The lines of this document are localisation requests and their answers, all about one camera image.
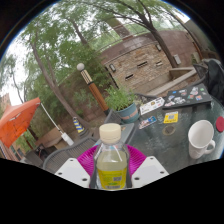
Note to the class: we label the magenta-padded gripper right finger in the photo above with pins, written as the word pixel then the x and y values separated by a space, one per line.
pixel 150 171

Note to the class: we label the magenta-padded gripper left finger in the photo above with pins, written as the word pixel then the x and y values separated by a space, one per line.
pixel 73 171

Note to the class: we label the clear yellow-labelled drink bottle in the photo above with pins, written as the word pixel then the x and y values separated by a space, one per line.
pixel 111 163

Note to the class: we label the grey laptop with stickers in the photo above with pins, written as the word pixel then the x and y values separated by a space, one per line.
pixel 128 131

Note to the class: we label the yellow blue striped cone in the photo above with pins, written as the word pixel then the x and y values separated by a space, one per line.
pixel 78 125

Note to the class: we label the blue sticker card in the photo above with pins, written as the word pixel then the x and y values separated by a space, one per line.
pixel 147 122

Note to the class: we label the yellow card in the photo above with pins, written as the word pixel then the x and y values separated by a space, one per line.
pixel 171 117

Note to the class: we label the white ceramic mug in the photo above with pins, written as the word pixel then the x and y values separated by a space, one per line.
pixel 200 140

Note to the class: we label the white sticker sheet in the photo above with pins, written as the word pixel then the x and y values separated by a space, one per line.
pixel 152 106

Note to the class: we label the green plant in blue pot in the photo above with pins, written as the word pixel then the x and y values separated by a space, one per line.
pixel 125 105

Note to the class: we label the orange patio umbrella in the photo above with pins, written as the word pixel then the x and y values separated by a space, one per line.
pixel 18 121

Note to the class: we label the black laptop with stickers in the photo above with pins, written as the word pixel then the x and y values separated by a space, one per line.
pixel 186 96

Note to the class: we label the flat round red coaster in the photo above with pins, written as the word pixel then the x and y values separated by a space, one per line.
pixel 220 124

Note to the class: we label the slender-trunked tree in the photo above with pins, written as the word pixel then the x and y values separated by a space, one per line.
pixel 53 86

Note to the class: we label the black backpack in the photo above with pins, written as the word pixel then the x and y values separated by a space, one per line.
pixel 215 78

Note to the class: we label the wall lamp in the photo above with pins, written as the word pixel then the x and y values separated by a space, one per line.
pixel 112 67
pixel 158 47

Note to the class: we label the grey wall box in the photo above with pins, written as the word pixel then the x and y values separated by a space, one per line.
pixel 177 59

